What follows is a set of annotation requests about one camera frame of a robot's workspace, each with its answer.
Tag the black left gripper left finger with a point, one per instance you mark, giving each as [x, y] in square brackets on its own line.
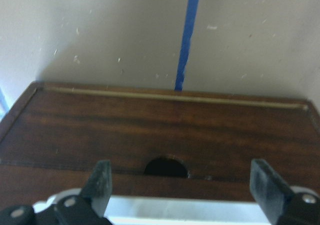
[98, 188]

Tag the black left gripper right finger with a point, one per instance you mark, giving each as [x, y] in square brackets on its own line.
[271, 192]

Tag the dark wooden cabinet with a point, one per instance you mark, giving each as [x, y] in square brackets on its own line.
[160, 143]

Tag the white drawer handle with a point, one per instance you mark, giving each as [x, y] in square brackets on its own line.
[135, 210]

